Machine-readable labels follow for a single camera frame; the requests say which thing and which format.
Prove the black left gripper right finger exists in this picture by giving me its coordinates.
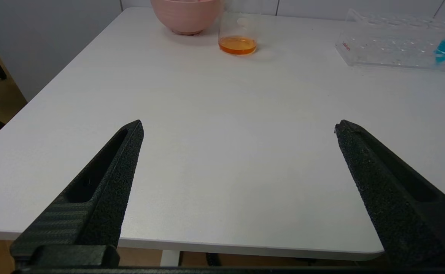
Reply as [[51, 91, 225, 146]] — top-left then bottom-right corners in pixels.
[[334, 120, 445, 267]]

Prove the clear glass beaker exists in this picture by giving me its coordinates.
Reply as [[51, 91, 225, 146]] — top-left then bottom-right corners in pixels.
[[218, 0, 263, 56]]

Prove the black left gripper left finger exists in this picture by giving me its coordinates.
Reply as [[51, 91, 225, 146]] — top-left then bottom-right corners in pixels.
[[10, 120, 145, 267]]

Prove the white table leg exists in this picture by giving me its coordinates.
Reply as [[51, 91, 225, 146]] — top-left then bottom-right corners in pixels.
[[160, 250, 181, 267]]

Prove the pink bowl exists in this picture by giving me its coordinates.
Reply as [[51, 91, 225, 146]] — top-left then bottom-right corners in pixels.
[[150, 0, 222, 35]]

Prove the clear plastic test tube rack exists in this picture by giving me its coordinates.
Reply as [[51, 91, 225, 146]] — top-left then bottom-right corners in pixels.
[[335, 8, 445, 73]]

